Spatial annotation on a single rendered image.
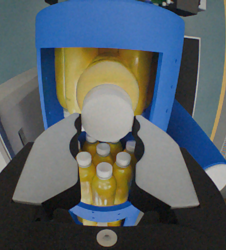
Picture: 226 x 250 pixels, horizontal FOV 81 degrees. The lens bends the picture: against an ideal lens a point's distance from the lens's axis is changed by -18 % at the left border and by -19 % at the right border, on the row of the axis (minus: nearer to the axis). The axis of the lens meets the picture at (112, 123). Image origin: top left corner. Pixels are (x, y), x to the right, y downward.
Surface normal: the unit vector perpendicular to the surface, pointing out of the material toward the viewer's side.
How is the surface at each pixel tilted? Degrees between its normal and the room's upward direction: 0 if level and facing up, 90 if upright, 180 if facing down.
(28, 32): 0
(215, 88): 0
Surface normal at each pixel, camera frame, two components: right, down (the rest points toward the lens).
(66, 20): -0.37, 0.44
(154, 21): 0.38, 0.48
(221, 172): 0.02, 0.50
